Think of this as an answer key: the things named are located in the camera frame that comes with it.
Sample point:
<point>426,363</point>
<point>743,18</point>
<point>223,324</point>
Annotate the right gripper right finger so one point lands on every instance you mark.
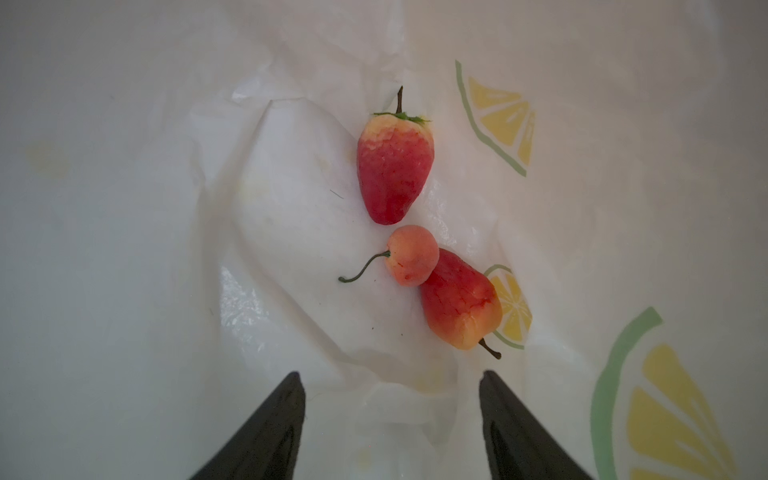
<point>518,447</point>

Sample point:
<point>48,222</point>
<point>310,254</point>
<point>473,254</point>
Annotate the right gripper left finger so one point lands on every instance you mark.
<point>266,446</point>

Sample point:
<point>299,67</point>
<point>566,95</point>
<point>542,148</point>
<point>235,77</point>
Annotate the white plastic bag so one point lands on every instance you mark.
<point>179,196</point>

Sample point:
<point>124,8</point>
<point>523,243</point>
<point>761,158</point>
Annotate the fake strawberry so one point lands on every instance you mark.
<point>460,304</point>
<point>395,154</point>

